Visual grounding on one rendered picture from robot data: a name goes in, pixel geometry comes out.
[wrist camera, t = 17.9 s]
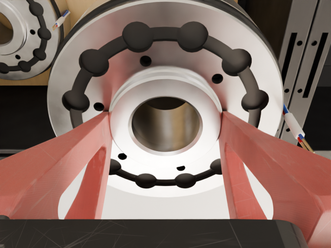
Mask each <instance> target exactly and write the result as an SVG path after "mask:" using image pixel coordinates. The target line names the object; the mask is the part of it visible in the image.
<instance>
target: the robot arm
mask: <svg viewBox="0 0 331 248"><path fill-rule="evenodd" d="M218 140H219V149H220V159H221V167H222V175H223V181H224V187H225V193H226V199H227V205H228V210H229V216H230V219H101V216H102V211H103V205H104V199H105V193H106V187H107V181H108V175H109V168H110V159H111V150H112V141H113V139H112V137H111V133H110V126H109V112H102V113H100V114H98V115H96V116H95V117H93V118H91V119H90V120H88V121H86V122H84V123H83V124H81V125H79V126H78V127H76V128H74V129H72V130H71V131H69V132H67V133H65V134H62V135H60V136H58V137H55V138H53V139H50V140H48V141H46V142H43V143H41V144H38V145H36V146H33V147H31V148H29V149H26V150H24V151H21V152H19V153H17V154H14V155H12V156H9V157H7V158H4V159H2V160H0V248H331V160H330V159H328V158H325V157H323V156H321V155H318V154H316V153H313V152H311V151H308V150H306V149H303V148H301V147H299V146H296V145H294V144H291V143H289V142H286V141H284V140H282V139H279V138H277V137H274V136H272V135H269V134H267V133H265V132H263V131H261V130H259V129H258V128H256V127H254V126H252V125H251V124H249V123H247V122H245V121H244V120H242V119H240V118H239V117H237V116H235V115H233V114H232V113H230V112H227V111H223V112H222V126H221V133H220V137H219V139H218ZM243 163H244V164H245V165H246V166H247V168H248V169H249V170H250V171H251V173H252V174H253V175H254V176H255V178H256V179H257V180H258V181H259V182H260V184H261V185H262V186H263V187H264V189H265V190H266V191H267V192H268V193H269V195H270V197H271V199H272V203H273V217H272V219H267V217H266V216H265V214H264V212H263V210H262V208H261V206H260V204H259V203H258V201H257V199H256V197H255V195H254V192H253V190H252V187H251V185H250V182H249V179H248V176H247V173H246V170H245V167H244V164H243ZM86 164H87V167H86V170H85V173H84V176H83V179H82V182H81V185H80V188H79V190H78V193H77V195H76V197H75V199H74V201H73V203H72V205H71V207H70V208H69V210H68V212H67V214H66V216H65V218H64V219H59V217H58V206H59V201H60V197H61V195H62V194H63V193H64V192H65V190H66V189H67V188H68V187H69V185H70V184H71V183H72V182H73V181H74V179H75V178H76V177H77V176H78V174H79V173H80V172H81V171H82V169H83V168H84V167H85V166H86Z"/></svg>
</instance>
